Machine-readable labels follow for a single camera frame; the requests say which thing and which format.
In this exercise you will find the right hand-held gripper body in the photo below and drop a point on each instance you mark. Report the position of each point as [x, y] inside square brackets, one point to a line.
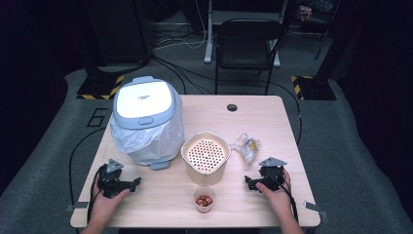
[272, 174]

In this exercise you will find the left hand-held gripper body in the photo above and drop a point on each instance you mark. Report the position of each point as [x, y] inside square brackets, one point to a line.
[110, 183]

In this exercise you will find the clear plastic wrapper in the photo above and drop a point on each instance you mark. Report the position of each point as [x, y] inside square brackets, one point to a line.
[247, 148]

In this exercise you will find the beige container with perforated strainer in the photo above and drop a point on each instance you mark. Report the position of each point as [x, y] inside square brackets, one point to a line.
[205, 156]

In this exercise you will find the clear plastic cup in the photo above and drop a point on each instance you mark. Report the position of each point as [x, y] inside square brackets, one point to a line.
[204, 209]

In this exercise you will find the blue-grey pedal trash can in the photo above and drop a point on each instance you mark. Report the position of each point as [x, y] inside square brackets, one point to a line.
[142, 100]

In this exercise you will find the person's left hand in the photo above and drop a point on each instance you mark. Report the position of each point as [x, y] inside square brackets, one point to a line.
[105, 208]

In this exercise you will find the person's right hand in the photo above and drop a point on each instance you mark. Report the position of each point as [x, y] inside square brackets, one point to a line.
[281, 201]

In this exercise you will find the white plastic bin liner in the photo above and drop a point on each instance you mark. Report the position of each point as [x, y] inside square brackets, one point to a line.
[146, 146]

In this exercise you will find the red food scraps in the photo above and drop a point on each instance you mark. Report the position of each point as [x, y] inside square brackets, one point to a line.
[204, 200]

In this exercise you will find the black base with hazard stripes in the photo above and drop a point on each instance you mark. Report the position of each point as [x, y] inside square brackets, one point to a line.
[316, 89]
[97, 87]

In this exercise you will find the black folding chair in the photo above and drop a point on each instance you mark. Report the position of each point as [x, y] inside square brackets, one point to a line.
[246, 48]

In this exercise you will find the black equipment cabinet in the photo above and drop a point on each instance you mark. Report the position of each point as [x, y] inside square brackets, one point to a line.
[120, 32]

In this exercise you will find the white metal desk frame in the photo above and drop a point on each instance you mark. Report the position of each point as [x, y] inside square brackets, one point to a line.
[208, 35]

